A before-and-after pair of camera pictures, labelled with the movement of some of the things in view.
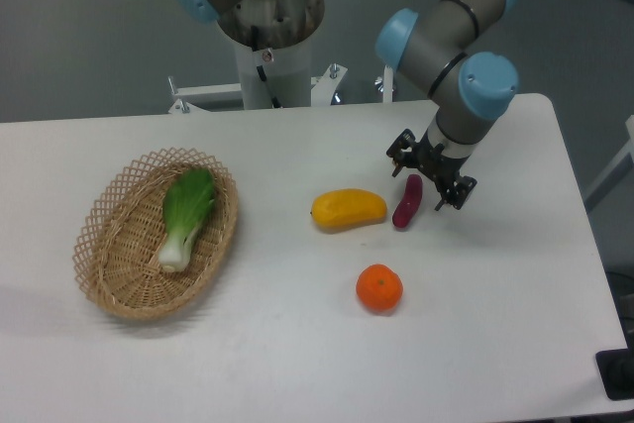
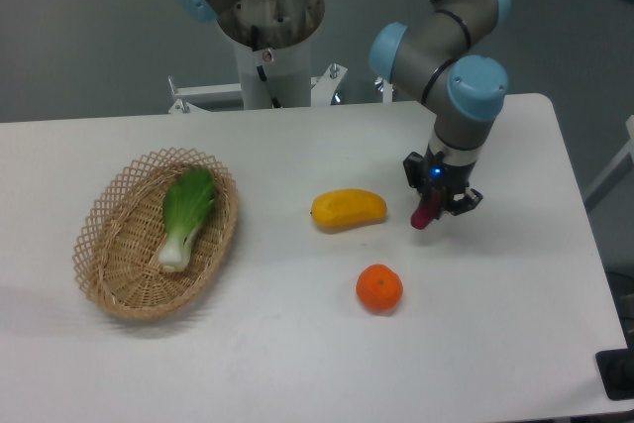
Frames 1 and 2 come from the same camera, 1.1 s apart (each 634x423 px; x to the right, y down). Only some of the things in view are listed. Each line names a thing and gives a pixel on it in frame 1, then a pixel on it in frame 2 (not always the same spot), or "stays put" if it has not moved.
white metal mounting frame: (323, 93) stays put
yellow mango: (343, 209) stays put
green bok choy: (187, 200) stays put
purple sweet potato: (405, 209) to (426, 210)
